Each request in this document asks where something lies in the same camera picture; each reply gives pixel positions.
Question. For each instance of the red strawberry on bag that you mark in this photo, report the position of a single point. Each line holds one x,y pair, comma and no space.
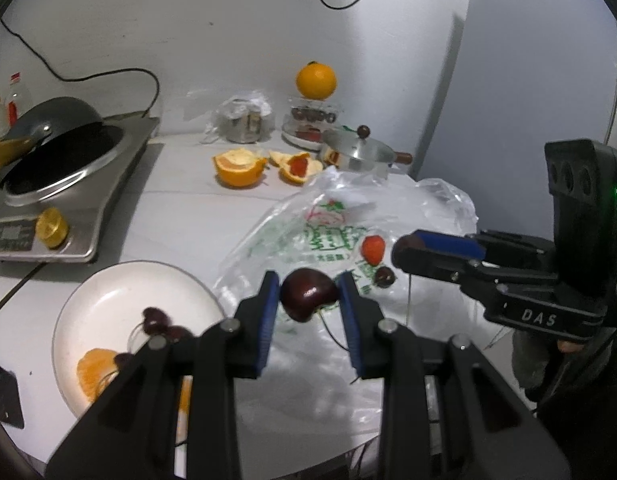
373,249

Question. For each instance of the whole orange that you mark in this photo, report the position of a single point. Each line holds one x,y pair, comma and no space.
316,81

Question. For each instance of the white ceramic plate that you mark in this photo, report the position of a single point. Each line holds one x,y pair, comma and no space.
106,312

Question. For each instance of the peeled mandarin segment cluster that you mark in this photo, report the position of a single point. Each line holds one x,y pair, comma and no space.
95,371

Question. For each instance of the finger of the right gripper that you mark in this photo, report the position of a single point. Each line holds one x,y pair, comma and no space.
459,246
409,256

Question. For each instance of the dark red cherry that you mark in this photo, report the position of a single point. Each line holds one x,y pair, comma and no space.
305,291

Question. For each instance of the orange mandarin segment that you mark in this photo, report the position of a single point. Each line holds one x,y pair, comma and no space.
185,393

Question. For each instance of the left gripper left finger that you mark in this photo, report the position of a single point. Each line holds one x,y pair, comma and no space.
235,348

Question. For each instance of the steel pot with lid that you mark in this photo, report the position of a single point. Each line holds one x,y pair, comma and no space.
357,151

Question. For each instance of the silver induction cooker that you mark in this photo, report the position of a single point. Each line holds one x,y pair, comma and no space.
80,173

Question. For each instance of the black wok pan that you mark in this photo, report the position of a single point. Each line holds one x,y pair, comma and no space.
48,135

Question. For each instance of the orange peel with strawberry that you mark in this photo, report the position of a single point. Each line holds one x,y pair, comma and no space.
296,168

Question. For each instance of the glass jar with cherries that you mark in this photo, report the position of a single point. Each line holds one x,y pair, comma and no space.
306,121

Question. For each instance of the orange peel half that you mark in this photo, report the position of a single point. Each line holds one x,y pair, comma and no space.
239,168

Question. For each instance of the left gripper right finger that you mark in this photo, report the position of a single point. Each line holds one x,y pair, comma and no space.
381,347

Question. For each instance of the clear printed plastic bag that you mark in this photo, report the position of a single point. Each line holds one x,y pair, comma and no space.
308,385

